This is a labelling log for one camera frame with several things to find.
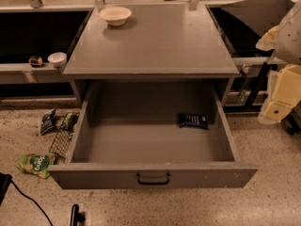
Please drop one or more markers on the cream paper bowl on counter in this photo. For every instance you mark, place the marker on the cream paper bowl on counter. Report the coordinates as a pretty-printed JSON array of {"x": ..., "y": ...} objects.
[{"x": 115, "y": 16}]

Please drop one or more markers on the black tray on stand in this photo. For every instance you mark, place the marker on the black tray on stand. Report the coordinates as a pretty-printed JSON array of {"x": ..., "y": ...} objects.
[{"x": 242, "y": 24}]

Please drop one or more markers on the dark blue snack bag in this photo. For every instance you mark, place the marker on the dark blue snack bag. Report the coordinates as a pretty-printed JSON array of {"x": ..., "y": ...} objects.
[{"x": 47, "y": 121}]

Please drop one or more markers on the grey cabinet with counter top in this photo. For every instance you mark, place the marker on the grey cabinet with counter top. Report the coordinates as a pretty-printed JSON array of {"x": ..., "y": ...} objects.
[{"x": 158, "y": 41}]

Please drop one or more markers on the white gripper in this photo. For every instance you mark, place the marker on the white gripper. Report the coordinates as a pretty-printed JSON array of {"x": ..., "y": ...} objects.
[{"x": 291, "y": 42}]

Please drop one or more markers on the green snack bag by rack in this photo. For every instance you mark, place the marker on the green snack bag by rack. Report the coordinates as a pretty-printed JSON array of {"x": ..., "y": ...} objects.
[{"x": 69, "y": 121}]

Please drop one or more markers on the black object on floor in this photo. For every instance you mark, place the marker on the black object on floor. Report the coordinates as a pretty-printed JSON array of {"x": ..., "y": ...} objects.
[{"x": 76, "y": 216}]

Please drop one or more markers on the black drawer handle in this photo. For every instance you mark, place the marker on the black drawer handle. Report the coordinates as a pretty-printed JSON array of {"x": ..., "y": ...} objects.
[{"x": 152, "y": 180}]

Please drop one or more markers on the green snack pouch on floor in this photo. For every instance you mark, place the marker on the green snack pouch on floor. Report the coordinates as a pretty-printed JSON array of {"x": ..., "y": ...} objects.
[{"x": 36, "y": 164}]

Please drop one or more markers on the small dark round object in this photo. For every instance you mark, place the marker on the small dark round object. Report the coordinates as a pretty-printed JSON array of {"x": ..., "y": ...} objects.
[{"x": 35, "y": 61}]

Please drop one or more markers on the dark blue rxbar wrapper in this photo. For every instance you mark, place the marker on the dark blue rxbar wrapper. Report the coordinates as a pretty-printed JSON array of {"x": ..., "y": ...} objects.
[{"x": 192, "y": 120}]

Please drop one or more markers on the small white bowl on shelf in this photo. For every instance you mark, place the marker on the small white bowl on shelf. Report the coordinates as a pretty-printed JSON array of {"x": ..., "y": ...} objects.
[{"x": 57, "y": 59}]

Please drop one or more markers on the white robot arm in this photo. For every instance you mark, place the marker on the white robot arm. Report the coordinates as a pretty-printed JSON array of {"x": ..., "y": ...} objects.
[{"x": 288, "y": 46}]

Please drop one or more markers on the black wire rack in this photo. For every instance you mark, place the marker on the black wire rack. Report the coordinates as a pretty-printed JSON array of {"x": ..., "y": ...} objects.
[{"x": 61, "y": 143}]

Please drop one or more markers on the grey open top drawer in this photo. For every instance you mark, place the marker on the grey open top drawer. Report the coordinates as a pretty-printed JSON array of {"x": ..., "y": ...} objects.
[{"x": 126, "y": 128}]

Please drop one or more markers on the grey side shelf rail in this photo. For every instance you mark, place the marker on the grey side shelf rail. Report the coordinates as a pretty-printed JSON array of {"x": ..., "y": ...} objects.
[{"x": 23, "y": 73}]

